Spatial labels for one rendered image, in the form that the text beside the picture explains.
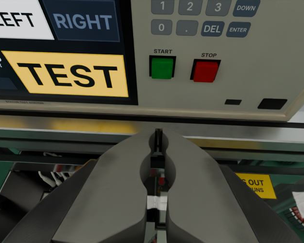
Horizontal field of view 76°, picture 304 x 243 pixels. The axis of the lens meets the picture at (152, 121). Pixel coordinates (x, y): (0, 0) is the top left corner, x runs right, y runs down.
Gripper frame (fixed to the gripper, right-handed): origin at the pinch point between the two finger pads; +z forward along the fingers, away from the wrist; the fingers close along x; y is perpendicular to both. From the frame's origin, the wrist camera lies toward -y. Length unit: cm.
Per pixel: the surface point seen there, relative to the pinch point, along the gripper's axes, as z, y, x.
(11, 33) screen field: 5.4, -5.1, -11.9
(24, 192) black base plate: 24, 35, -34
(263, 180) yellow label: 6.8, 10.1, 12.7
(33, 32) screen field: 5.4, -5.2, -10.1
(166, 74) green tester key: 6.2, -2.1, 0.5
